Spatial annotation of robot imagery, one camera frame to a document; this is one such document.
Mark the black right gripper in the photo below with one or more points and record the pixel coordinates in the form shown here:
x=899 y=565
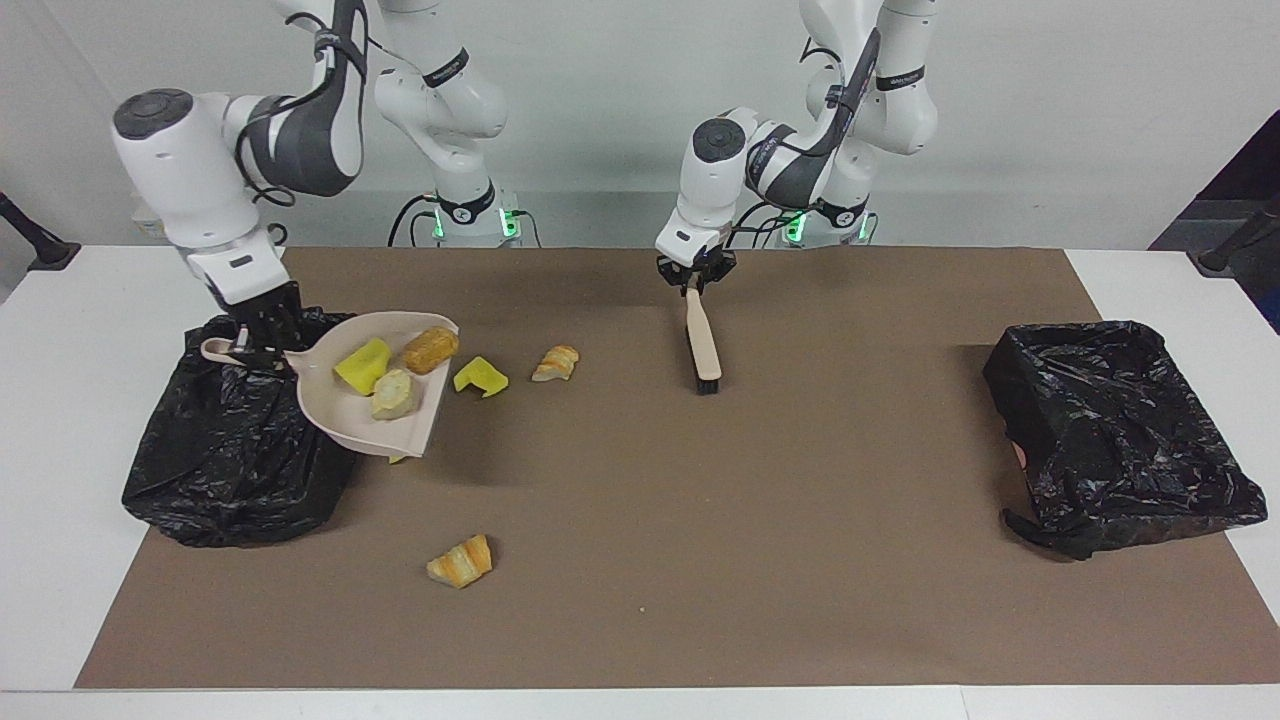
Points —
x=268 y=312

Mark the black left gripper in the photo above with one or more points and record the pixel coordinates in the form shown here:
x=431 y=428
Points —
x=697 y=265

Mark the beige hand brush black bristles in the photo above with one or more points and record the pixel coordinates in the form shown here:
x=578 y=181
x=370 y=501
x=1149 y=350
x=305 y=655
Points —
x=705 y=345

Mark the beige plastic dustpan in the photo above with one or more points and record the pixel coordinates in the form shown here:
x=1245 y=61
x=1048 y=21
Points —
x=350 y=425

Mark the small croissant piece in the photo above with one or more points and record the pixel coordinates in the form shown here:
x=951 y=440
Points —
x=393 y=395
x=556 y=364

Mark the brown bread roll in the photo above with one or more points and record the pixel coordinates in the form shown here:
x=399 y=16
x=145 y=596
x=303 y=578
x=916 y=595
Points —
x=431 y=350

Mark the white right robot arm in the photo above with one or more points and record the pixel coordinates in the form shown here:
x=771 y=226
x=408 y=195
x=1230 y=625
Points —
x=190 y=170

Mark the black bag-lined bin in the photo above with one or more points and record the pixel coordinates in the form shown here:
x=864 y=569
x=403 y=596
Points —
x=1120 y=440
x=220 y=470

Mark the notched yellow sponge piece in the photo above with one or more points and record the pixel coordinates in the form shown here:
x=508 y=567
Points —
x=480 y=376

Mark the black stand foot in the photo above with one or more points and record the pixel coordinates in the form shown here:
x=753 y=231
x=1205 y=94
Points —
x=1215 y=262
x=50 y=255

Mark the large croissant piece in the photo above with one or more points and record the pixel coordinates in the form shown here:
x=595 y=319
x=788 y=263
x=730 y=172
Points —
x=460 y=562

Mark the brown paper table mat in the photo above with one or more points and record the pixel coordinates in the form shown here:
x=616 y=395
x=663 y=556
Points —
x=850 y=620

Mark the white wall socket box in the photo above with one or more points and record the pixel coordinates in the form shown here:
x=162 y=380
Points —
x=150 y=222

